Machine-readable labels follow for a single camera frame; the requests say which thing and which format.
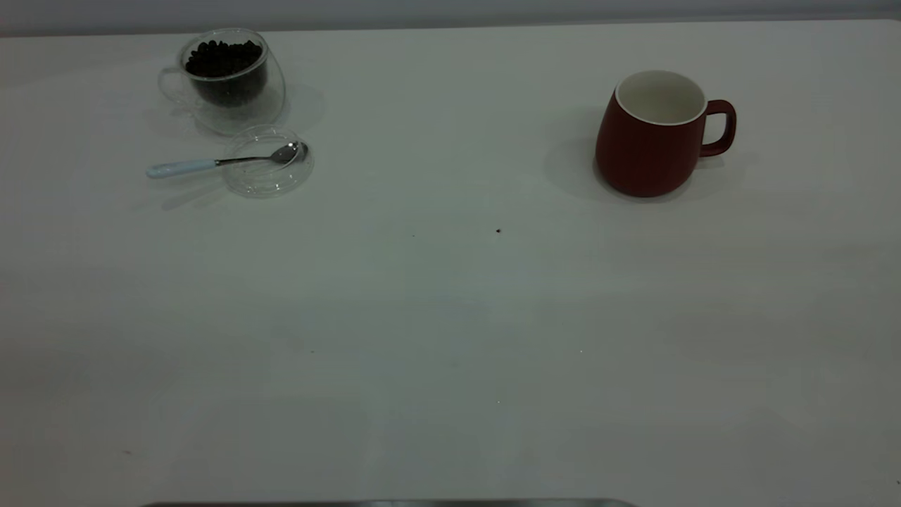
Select clear glass handled cup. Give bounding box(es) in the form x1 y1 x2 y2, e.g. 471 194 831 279
158 27 287 136

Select red ceramic mug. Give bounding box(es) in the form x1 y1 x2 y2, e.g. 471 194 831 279
595 69 738 199

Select clear glass lid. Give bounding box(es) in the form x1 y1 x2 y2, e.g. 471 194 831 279
222 125 315 199

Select white-handled metal spoon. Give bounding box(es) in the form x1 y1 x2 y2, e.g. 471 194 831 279
146 142 309 180

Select dark coffee beans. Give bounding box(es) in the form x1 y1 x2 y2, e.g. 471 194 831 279
184 39 269 108

